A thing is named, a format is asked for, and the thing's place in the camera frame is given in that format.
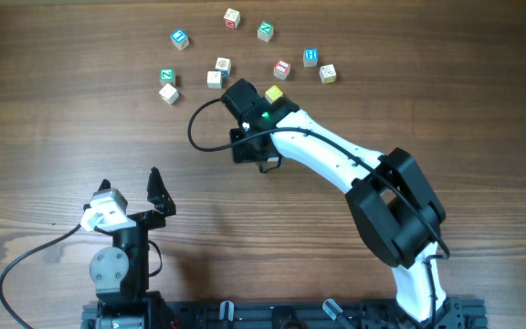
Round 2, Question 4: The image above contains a yellow letter block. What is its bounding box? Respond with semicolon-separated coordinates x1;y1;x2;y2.
265;85;283;104

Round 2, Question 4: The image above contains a red I letter block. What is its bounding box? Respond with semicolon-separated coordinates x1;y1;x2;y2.
273;59;291;80

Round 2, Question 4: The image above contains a blue H letter block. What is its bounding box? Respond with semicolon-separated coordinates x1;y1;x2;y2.
303;48;319;68

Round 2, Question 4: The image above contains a yellow sided picture block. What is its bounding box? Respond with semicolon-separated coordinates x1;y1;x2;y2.
319;64;337;84

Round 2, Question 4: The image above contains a plain wooden block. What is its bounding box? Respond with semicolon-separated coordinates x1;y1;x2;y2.
159;83;180;105

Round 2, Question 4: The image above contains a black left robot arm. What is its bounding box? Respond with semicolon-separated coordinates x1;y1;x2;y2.
80;167;176;305

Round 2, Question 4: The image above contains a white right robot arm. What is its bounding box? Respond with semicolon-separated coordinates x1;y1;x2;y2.
221;80;449;325

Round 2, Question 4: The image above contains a wooden picture block centre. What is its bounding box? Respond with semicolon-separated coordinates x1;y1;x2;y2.
206;71;223;89

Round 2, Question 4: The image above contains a blue sided picture block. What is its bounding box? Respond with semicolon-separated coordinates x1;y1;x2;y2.
215;58;232;77

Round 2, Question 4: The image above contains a green N block top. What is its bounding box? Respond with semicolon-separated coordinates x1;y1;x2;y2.
258;21;274;42

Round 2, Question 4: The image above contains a green Z letter block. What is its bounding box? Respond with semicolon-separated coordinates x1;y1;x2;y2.
160;68;176;86

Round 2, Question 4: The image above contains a red letter block top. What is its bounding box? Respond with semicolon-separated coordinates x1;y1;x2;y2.
224;8;240;29

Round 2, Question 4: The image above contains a blue I letter block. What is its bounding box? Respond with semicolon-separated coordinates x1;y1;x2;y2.
170;29;189;50

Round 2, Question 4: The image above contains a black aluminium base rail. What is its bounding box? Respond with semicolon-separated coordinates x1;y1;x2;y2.
80;292;489;329

